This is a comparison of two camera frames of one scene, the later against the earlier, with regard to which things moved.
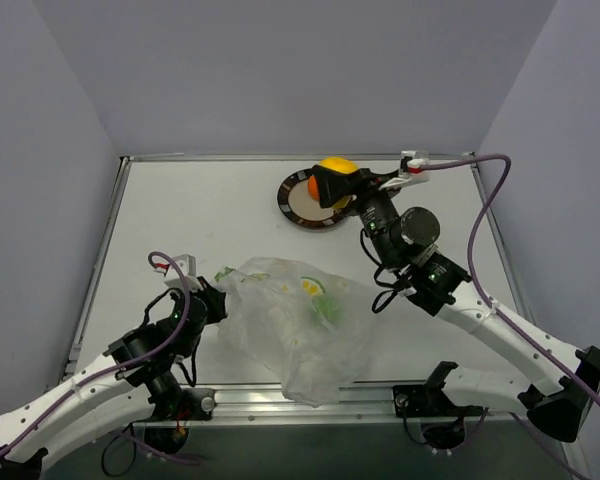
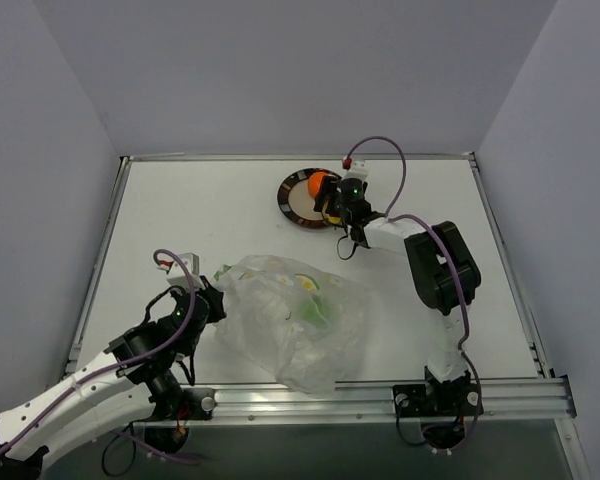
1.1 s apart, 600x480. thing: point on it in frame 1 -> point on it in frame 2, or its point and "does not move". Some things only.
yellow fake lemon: [340, 165] -> [335, 220]
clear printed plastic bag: [310, 325] does not move
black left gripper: [212, 301] does not move
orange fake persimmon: [313, 188] does not move
